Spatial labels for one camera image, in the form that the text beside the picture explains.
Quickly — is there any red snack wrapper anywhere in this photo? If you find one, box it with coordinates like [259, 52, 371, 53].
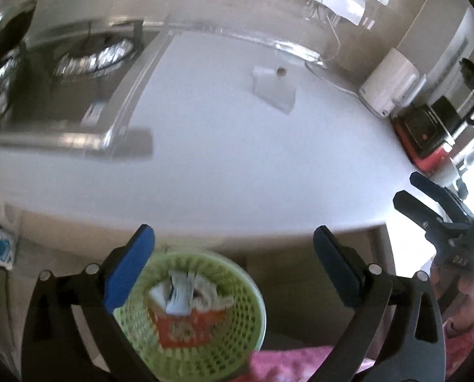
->
[154, 306, 226, 350]

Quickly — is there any white and blue packet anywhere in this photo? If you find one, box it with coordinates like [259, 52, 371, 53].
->
[148, 270, 234, 316]

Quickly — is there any black wok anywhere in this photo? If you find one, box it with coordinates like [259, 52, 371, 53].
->
[0, 0, 39, 54]

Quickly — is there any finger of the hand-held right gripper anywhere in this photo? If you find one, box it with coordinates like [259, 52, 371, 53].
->
[409, 171, 473, 217]
[393, 190, 470, 245]

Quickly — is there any gas stove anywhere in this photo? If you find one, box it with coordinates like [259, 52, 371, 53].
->
[0, 20, 170, 128]

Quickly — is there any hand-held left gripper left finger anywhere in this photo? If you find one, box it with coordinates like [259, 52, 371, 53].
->
[21, 224, 158, 382]

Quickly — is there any black and red blender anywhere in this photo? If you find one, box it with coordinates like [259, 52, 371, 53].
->
[391, 58, 474, 173]

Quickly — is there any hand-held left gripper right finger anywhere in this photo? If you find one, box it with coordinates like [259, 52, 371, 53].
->
[312, 225, 447, 382]

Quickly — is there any person's pink clothing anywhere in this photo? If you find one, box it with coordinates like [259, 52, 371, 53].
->
[248, 345, 383, 382]

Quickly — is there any green plastic basket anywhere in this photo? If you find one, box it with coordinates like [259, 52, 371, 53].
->
[113, 247, 268, 382]

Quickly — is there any person's right forearm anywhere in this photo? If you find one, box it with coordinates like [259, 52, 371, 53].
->
[443, 304, 474, 379]

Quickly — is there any white power cable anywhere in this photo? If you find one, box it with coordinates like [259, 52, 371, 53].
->
[304, 12, 365, 98]

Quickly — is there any person's right hand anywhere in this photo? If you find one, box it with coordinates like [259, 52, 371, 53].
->
[431, 260, 474, 321]

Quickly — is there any white electric kettle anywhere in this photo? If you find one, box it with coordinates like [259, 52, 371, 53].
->
[359, 47, 426, 119]

